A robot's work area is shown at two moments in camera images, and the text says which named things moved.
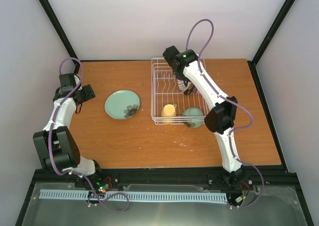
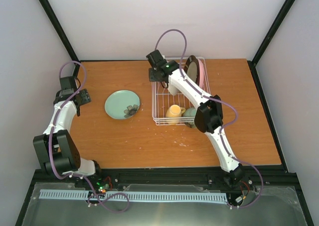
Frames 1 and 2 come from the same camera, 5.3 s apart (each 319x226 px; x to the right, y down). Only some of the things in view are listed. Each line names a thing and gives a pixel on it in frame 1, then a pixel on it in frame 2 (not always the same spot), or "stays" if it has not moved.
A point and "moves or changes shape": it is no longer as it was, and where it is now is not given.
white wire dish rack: x=169 y=104 stays
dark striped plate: x=190 y=88 moves or changes shape
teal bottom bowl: x=182 y=85 moves or changes shape
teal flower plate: x=122 y=104 stays
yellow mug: x=169 y=110 moves or changes shape
